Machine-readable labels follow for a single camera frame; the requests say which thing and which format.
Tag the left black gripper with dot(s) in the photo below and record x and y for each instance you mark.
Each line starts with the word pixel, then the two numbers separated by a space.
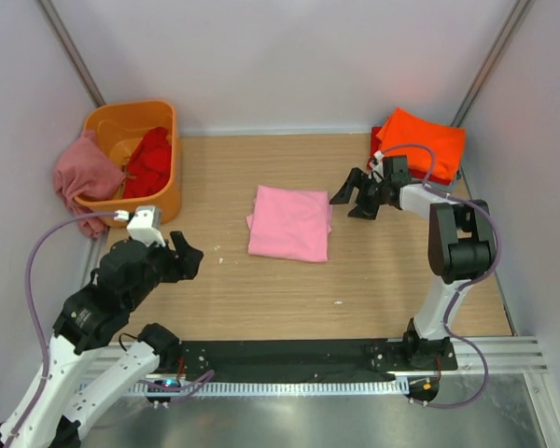
pixel 174 262

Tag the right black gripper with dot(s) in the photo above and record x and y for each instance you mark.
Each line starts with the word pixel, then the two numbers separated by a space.
pixel 369 195

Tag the pink t-shirt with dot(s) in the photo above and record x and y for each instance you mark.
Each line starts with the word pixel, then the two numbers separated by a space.
pixel 290 224

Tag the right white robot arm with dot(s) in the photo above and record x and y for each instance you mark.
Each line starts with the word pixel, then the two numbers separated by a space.
pixel 461 251

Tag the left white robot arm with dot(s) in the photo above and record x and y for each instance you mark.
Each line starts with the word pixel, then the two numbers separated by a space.
pixel 52 413

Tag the folded red t-shirt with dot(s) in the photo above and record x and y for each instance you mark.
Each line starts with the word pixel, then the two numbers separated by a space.
pixel 446 143

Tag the folded grey t-shirt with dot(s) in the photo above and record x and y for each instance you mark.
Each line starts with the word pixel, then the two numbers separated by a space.
pixel 452 184

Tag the folded orange t-shirt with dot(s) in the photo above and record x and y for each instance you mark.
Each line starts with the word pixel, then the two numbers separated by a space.
pixel 419 160

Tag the red shirt in basket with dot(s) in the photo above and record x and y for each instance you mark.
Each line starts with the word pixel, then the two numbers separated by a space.
pixel 149 168

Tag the dusty pink shirt on basket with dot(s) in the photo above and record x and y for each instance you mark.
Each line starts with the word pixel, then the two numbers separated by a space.
pixel 84 171

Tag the orange plastic basket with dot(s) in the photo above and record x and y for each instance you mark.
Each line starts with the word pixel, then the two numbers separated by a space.
pixel 140 138

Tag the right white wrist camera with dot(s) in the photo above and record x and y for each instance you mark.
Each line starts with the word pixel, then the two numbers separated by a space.
pixel 375 163

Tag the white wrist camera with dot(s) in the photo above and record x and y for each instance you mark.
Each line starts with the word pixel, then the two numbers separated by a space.
pixel 143 225
pixel 375 163

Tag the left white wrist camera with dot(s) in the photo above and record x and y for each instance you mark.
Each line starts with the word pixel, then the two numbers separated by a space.
pixel 143 225

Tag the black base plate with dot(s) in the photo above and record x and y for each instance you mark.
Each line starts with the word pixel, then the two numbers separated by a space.
pixel 310 361

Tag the white slotted cable duct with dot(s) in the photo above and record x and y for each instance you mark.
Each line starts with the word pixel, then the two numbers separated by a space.
pixel 399 386

